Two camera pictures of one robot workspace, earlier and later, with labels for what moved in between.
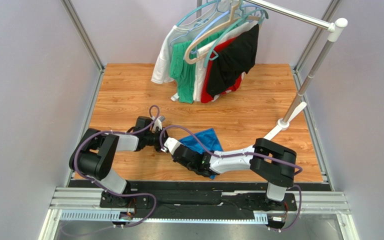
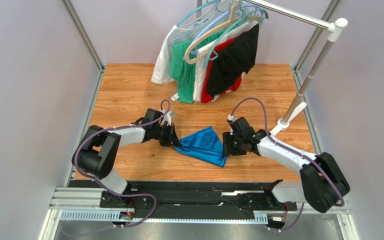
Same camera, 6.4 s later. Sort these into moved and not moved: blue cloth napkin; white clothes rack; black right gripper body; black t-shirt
Moved: black right gripper body
Not moved: white clothes rack; blue cloth napkin; black t-shirt
